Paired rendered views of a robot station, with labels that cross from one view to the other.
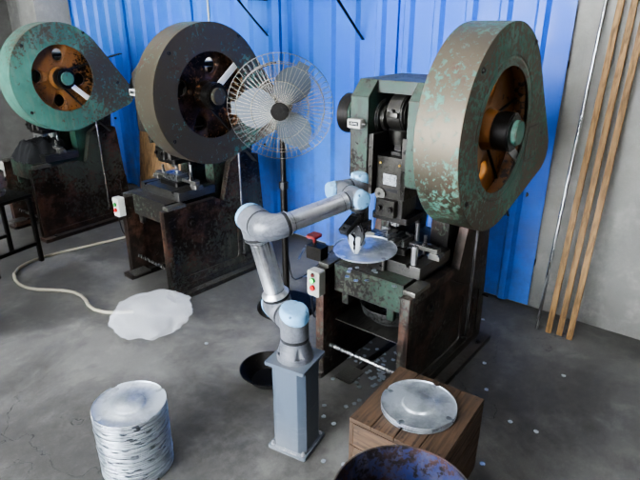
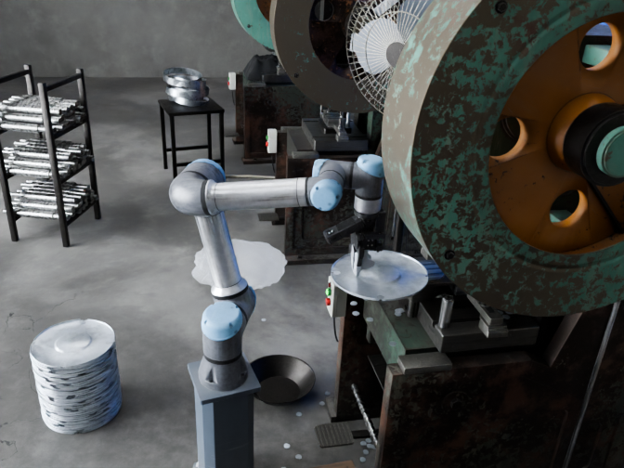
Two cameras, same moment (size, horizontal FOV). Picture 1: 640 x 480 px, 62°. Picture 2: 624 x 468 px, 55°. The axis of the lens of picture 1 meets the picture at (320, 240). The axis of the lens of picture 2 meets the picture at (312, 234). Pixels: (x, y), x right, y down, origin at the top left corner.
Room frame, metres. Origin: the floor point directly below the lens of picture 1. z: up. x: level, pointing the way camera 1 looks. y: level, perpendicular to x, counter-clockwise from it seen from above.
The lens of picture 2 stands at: (0.86, -0.99, 1.67)
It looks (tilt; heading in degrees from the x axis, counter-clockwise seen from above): 26 degrees down; 38
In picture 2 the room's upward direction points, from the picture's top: 3 degrees clockwise
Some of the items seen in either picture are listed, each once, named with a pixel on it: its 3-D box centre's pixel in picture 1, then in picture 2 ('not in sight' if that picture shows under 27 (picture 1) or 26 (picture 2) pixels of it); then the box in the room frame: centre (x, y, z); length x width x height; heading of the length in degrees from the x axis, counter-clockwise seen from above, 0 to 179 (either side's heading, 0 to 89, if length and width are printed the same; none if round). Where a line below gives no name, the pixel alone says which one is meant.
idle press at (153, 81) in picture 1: (217, 151); (394, 101); (3.80, 0.74, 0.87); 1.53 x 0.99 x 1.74; 139
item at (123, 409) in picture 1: (129, 403); (72, 342); (1.74, 0.77, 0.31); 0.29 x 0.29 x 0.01
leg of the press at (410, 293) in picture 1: (452, 298); (526, 406); (2.37, -0.67, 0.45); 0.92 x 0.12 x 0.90; 141
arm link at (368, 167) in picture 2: (358, 185); (369, 176); (2.18, -0.16, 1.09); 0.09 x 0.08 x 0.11; 120
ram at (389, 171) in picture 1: (394, 183); not in sight; (2.40, -0.35, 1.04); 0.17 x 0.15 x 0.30; 141
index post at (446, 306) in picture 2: (414, 254); (446, 310); (2.22, -0.43, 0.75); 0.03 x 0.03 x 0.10; 51
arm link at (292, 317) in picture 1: (293, 320); (223, 329); (1.87, 0.11, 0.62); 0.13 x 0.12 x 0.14; 30
